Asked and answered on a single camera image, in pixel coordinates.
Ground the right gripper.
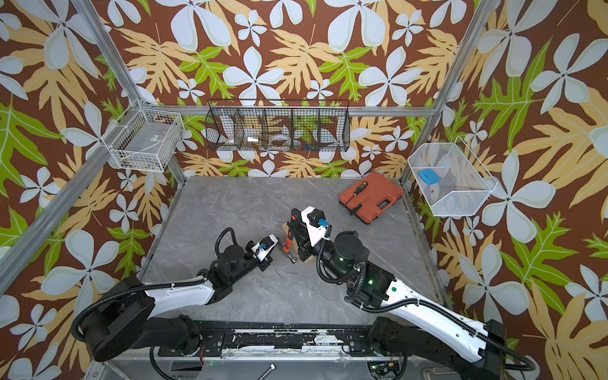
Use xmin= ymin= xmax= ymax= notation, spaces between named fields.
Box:
xmin=290 ymin=218 xmax=353 ymax=285

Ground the red black claw hammer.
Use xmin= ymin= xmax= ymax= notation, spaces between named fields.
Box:
xmin=278 ymin=238 xmax=298 ymax=264

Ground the wooden block with nails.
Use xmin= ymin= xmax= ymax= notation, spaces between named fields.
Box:
xmin=280 ymin=223 xmax=311 ymax=264

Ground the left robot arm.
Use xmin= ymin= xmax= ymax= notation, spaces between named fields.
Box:
xmin=71 ymin=234 xmax=282 ymax=362

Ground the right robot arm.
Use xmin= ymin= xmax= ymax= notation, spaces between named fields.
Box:
xmin=286 ymin=207 xmax=537 ymax=379

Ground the yellow black screwdriver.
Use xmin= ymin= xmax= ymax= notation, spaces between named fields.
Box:
xmin=353 ymin=180 xmax=368 ymax=196

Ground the red plastic tool case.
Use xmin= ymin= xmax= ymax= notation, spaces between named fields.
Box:
xmin=339 ymin=173 xmax=405 ymax=225

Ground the blue object in basket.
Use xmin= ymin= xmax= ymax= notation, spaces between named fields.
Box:
xmin=419 ymin=169 xmax=441 ymax=185

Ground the white mesh basket right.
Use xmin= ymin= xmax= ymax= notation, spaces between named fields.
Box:
xmin=408 ymin=138 xmax=498 ymax=218

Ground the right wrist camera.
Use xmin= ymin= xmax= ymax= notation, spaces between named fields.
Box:
xmin=301 ymin=206 xmax=330 ymax=247

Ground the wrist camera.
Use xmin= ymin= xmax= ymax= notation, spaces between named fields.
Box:
xmin=301 ymin=206 xmax=330 ymax=247
xmin=251 ymin=234 xmax=279 ymax=262

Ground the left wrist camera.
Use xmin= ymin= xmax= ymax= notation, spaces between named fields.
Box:
xmin=251 ymin=234 xmax=279 ymax=262

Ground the black wire basket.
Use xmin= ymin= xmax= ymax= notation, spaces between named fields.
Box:
xmin=204 ymin=99 xmax=352 ymax=152

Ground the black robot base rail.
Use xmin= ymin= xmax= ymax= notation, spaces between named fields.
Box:
xmin=156 ymin=320 xmax=414 ymax=358

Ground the white wire basket left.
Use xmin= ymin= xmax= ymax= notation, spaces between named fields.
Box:
xmin=103 ymin=101 xmax=185 ymax=173

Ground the aluminium frame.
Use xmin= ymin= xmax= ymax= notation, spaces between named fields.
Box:
xmin=1 ymin=1 xmax=497 ymax=295

